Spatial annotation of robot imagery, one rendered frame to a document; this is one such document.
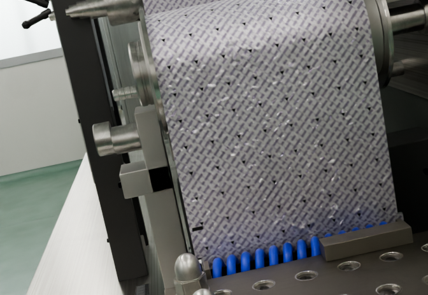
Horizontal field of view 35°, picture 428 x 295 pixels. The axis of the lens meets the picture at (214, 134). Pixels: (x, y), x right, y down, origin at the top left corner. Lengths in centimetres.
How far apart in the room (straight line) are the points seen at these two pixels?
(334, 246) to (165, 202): 22
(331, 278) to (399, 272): 7
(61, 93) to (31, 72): 32
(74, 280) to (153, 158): 44
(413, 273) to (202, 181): 24
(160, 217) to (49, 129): 563
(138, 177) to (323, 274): 25
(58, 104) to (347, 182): 571
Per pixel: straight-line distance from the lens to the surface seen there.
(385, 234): 75
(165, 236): 86
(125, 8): 101
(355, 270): 71
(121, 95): 78
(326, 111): 76
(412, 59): 93
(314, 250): 76
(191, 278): 70
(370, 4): 78
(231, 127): 75
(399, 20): 83
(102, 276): 119
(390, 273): 70
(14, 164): 658
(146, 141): 82
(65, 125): 643
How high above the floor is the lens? 133
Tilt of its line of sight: 12 degrees down
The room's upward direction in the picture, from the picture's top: 11 degrees counter-clockwise
